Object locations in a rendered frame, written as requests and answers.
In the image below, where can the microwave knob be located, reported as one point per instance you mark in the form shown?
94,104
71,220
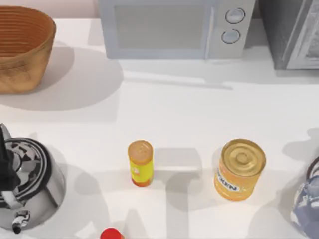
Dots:
235,15
230,36

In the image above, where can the blue grey bag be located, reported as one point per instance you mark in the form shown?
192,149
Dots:
307,199

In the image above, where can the silver and black kettle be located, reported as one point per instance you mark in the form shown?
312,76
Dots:
30,179

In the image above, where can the brown woven basket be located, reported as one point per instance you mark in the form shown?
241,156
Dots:
23,53

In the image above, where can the slim yellow can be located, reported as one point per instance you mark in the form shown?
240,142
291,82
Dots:
141,167

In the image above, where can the wide orange can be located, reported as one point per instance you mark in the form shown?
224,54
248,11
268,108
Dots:
238,171

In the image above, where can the red cap bottle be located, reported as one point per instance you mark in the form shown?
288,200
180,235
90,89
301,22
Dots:
112,234

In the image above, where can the pale microwave oven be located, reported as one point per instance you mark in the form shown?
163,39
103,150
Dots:
159,27

